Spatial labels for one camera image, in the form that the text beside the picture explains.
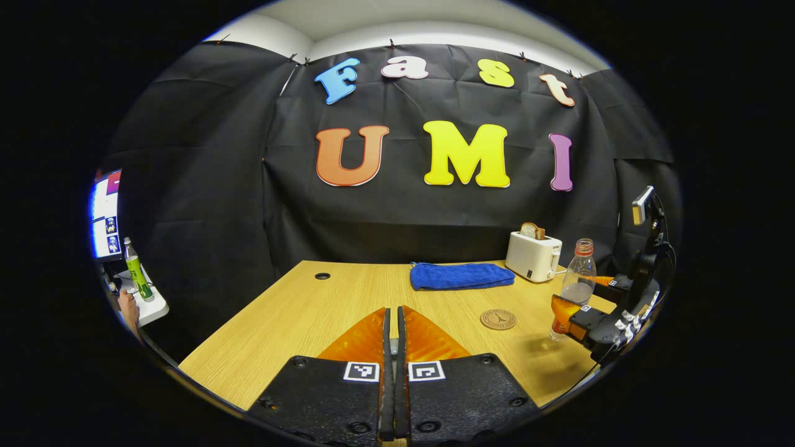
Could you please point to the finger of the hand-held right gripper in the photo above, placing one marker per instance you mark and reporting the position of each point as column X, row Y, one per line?
column 581, row 320
column 615, row 284

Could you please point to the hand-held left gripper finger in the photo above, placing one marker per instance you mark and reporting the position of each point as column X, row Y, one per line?
column 401, row 385
column 386, row 385

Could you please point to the clear plastic water bottle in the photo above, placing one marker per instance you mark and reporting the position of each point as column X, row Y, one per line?
column 577, row 273

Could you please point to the round brown coaster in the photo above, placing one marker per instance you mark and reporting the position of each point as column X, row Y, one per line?
column 498, row 319

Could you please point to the green drink bottle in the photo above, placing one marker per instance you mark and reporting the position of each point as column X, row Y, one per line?
column 138, row 273

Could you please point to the white toaster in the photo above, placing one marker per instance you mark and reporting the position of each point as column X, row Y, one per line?
column 531, row 257

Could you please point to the bread slice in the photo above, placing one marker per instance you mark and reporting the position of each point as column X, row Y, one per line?
column 532, row 231

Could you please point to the blue folded towel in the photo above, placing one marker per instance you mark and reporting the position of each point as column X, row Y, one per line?
column 463, row 276

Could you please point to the small white side table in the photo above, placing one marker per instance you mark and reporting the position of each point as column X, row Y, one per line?
column 152, row 307

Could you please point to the black backdrop cloth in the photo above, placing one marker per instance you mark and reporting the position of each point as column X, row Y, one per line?
column 217, row 186

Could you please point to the computer monitor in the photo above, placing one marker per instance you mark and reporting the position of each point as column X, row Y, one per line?
column 107, row 217

